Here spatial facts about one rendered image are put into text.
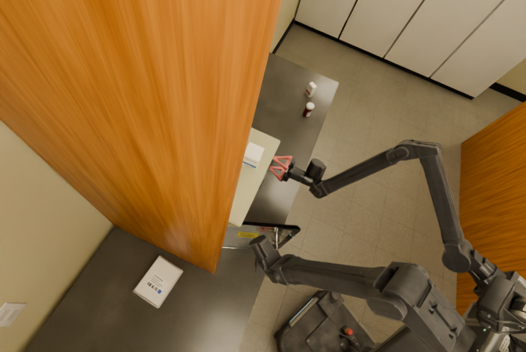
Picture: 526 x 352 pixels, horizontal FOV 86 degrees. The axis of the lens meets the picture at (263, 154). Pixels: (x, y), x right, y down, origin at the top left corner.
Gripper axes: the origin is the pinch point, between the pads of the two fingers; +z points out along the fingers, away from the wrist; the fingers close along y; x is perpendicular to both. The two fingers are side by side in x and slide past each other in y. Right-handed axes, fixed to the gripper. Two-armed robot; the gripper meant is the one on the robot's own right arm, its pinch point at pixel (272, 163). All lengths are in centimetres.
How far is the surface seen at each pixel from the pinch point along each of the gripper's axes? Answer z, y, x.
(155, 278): 24, -20, 60
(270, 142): 3.1, 31.9, 10.9
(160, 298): 19, -20, 66
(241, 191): 4.5, 32.3, 30.6
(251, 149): 6.8, 38.1, 19.7
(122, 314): 29, -24, 76
